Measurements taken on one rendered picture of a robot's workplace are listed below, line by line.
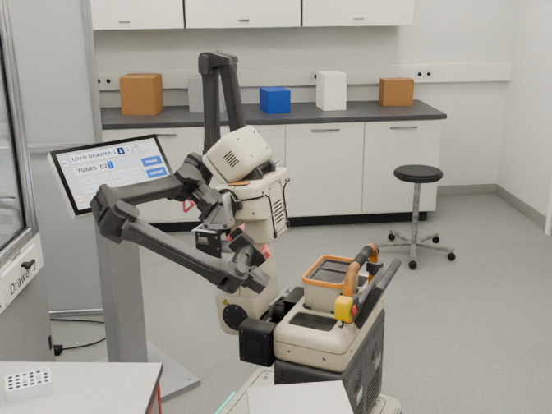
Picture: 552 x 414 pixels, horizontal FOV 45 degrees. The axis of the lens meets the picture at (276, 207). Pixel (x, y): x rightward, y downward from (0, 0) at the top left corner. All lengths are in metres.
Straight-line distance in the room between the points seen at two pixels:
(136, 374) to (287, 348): 0.48
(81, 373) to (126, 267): 1.13
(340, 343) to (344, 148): 3.21
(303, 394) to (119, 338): 1.53
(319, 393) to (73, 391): 0.70
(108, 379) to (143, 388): 0.13
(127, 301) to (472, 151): 3.92
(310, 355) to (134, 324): 1.35
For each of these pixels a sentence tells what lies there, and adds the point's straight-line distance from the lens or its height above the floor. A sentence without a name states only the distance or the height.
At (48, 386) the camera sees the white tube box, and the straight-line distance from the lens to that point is 2.04.
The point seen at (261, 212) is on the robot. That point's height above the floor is 1.15.
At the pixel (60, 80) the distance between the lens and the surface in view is 3.75.
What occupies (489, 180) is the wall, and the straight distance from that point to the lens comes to 6.43.
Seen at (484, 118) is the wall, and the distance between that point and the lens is 6.25.
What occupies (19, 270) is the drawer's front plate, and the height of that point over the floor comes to 0.89.
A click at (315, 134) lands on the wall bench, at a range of 5.10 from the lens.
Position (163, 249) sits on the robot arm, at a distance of 1.85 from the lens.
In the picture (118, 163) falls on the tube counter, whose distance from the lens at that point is 3.03.
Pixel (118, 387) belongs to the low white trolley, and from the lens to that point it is 2.03.
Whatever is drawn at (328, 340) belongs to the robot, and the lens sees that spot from 2.12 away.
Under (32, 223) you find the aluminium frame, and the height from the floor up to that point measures 1.00.
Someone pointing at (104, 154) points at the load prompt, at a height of 1.15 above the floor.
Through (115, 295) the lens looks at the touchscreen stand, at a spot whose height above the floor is 0.49.
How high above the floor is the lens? 1.86
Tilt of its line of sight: 19 degrees down
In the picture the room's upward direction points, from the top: straight up
